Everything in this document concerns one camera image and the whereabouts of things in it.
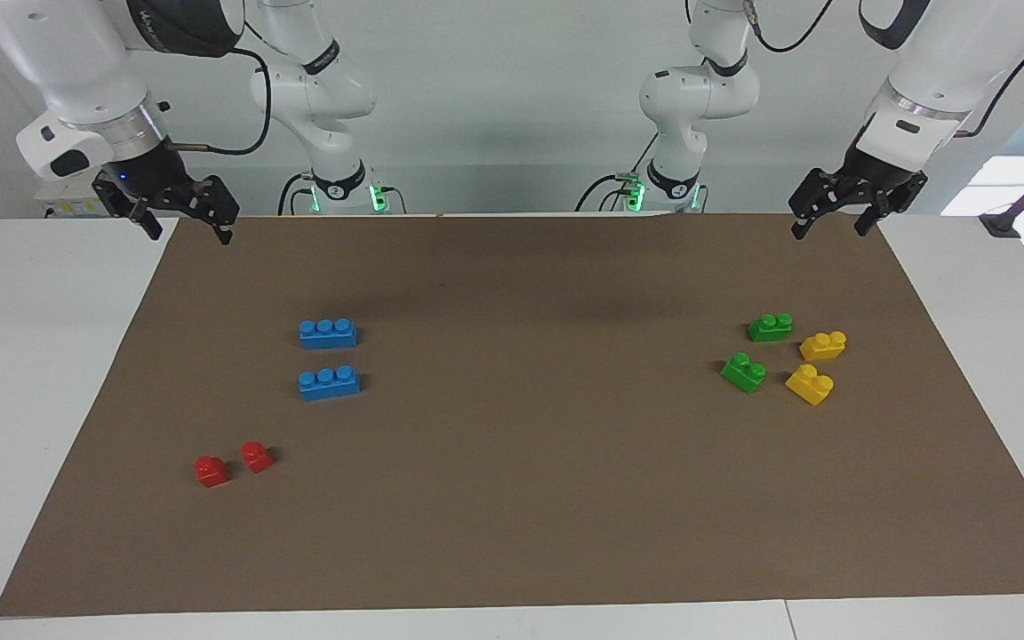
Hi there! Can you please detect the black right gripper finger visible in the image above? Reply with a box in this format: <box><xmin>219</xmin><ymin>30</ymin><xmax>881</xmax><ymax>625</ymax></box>
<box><xmin>205</xmin><ymin>176</ymin><xmax>240</xmax><ymax>245</ymax></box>
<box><xmin>125</xmin><ymin>200</ymin><xmax>164</xmax><ymax>241</ymax></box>

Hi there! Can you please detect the green two-stud toy brick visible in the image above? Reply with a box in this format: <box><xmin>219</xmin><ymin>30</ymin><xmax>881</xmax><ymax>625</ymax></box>
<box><xmin>747</xmin><ymin>313</ymin><xmax>795</xmax><ymax>343</ymax></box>
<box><xmin>720</xmin><ymin>352</ymin><xmax>768</xmax><ymax>395</ymax></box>

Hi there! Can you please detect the blue three-stud toy brick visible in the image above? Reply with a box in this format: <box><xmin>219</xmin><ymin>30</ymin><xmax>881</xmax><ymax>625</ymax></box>
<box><xmin>298</xmin><ymin>365</ymin><xmax>362</xmax><ymax>402</ymax></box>
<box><xmin>299</xmin><ymin>317</ymin><xmax>359</xmax><ymax>350</ymax></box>

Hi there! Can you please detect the white power strip box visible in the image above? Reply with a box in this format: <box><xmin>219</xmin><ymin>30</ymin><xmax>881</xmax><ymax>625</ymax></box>
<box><xmin>35</xmin><ymin>182</ymin><xmax>113</xmax><ymax>220</ymax></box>

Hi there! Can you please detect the white panel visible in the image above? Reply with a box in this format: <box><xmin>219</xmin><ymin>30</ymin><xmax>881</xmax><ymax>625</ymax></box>
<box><xmin>940</xmin><ymin>156</ymin><xmax>1024</xmax><ymax>219</ymax></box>

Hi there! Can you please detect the yellow two-stud toy brick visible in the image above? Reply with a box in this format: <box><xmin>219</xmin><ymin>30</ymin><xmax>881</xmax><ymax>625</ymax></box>
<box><xmin>799</xmin><ymin>331</ymin><xmax>848</xmax><ymax>362</ymax></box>
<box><xmin>784</xmin><ymin>364</ymin><xmax>836</xmax><ymax>407</ymax></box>

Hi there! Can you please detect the brown table mat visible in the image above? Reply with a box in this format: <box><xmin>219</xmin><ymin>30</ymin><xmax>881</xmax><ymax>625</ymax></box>
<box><xmin>0</xmin><ymin>213</ymin><xmax>1024</xmax><ymax>617</ymax></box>

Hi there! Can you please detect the black right base cable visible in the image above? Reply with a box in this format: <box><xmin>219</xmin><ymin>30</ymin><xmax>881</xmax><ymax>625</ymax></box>
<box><xmin>277</xmin><ymin>172</ymin><xmax>406</xmax><ymax>216</ymax></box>

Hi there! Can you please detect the black base cable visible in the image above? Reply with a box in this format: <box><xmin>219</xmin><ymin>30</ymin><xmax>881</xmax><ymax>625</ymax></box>
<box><xmin>575</xmin><ymin>133</ymin><xmax>660</xmax><ymax>214</ymax></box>
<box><xmin>277</xmin><ymin>172</ymin><xmax>406</xmax><ymax>216</ymax></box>

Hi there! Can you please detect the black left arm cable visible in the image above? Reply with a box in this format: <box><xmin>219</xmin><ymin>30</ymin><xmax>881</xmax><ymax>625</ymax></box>
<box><xmin>743</xmin><ymin>0</ymin><xmax>1024</xmax><ymax>140</ymax></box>

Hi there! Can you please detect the black left base cable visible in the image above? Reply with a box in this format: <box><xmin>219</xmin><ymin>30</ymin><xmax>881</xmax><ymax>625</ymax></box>
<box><xmin>575</xmin><ymin>133</ymin><xmax>660</xmax><ymax>214</ymax></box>

